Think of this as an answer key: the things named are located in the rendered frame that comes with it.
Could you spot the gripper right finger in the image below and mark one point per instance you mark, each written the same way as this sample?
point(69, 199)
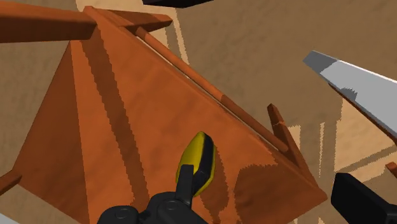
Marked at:
point(356, 198)

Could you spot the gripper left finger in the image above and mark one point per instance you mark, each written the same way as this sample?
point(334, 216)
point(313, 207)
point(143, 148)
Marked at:
point(185, 183)

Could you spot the yellow and black oval object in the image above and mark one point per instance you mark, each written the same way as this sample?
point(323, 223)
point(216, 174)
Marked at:
point(198, 149)

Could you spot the brown wooden table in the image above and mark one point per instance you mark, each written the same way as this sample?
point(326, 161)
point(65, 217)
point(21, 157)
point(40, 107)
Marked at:
point(161, 102)

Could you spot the brown wooden chair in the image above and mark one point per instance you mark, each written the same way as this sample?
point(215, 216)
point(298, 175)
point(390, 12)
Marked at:
point(43, 23)
point(8, 181)

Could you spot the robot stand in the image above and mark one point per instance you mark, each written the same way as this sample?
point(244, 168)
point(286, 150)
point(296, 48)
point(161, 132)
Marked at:
point(176, 2)

